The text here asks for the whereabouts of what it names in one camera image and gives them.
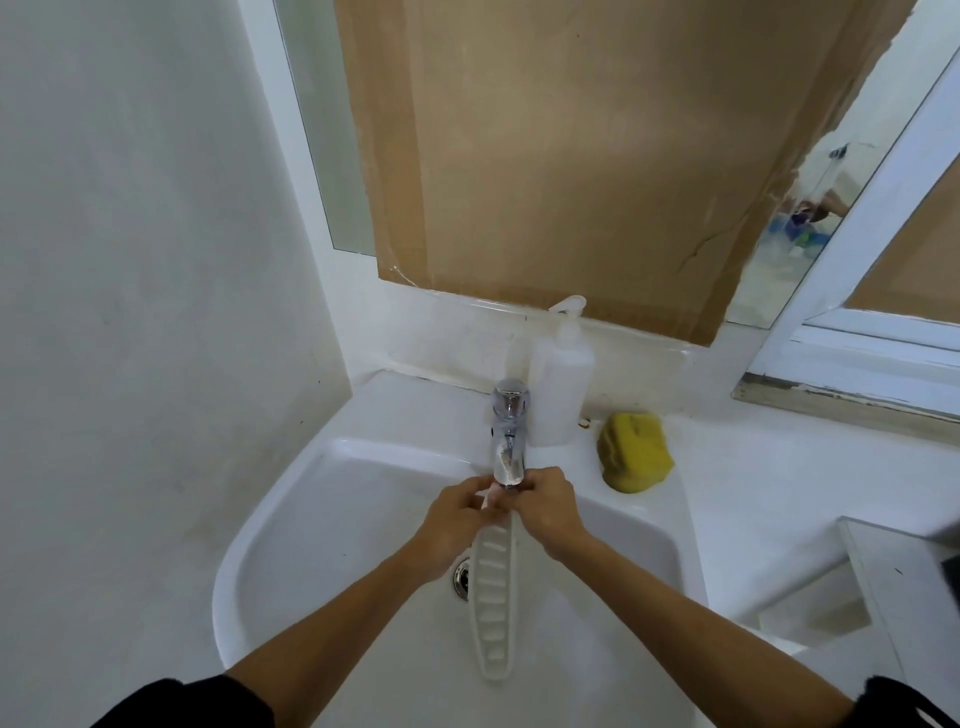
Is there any brown cardboard window cover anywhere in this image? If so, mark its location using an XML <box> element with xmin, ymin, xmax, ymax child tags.
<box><xmin>845</xmin><ymin>153</ymin><xmax>960</xmax><ymax>325</ymax></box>

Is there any person's right hand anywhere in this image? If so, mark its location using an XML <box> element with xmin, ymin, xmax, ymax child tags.
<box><xmin>503</xmin><ymin>466</ymin><xmax>594</xmax><ymax>565</ymax></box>

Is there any person's left forearm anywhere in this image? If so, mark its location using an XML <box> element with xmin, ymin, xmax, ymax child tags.
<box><xmin>224</xmin><ymin>543</ymin><xmax>451</xmax><ymax>728</ymax></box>

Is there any white drip tray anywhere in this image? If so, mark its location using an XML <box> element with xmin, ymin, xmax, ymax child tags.
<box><xmin>468</xmin><ymin>483</ymin><xmax>520</xmax><ymax>682</ymax></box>

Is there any white soap pump bottle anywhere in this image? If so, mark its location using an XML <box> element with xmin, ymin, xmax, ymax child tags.
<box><xmin>524</xmin><ymin>294</ymin><xmax>598</xmax><ymax>448</ymax></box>

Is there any person's right forearm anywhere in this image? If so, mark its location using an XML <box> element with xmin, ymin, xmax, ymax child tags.
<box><xmin>551</xmin><ymin>532</ymin><xmax>864</xmax><ymax>728</ymax></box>

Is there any chrome faucet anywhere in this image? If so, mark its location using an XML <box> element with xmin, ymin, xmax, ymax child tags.
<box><xmin>489</xmin><ymin>378</ymin><xmax>532</xmax><ymax>490</ymax></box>

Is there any white window frame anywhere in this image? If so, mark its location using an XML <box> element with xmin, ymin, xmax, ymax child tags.
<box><xmin>731</xmin><ymin>52</ymin><xmax>960</xmax><ymax>444</ymax></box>

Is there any yellow sponge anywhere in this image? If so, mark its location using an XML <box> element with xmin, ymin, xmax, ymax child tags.
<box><xmin>596</xmin><ymin>410</ymin><xmax>675</xmax><ymax>495</ymax></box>

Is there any white ceramic sink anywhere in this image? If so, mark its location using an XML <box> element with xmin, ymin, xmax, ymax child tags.
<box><xmin>212</xmin><ymin>368</ymin><xmax>710</xmax><ymax>728</ymax></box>

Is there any person's left hand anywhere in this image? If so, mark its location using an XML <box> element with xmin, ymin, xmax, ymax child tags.
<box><xmin>408</xmin><ymin>474</ymin><xmax>502</xmax><ymax>586</ymax></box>

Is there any large taped brown cardboard sheet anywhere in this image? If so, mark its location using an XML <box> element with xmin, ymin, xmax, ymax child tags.
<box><xmin>333</xmin><ymin>0</ymin><xmax>920</xmax><ymax>348</ymax></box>

